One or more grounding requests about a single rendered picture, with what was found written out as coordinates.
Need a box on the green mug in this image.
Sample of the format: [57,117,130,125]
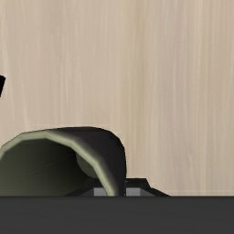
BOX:
[0,125,128,197]

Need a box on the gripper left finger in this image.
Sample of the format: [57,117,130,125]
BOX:
[65,177,109,197]

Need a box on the cabinet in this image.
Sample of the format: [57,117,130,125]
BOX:
[0,74,6,99]

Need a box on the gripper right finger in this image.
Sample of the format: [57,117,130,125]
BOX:
[124,177,170,197]

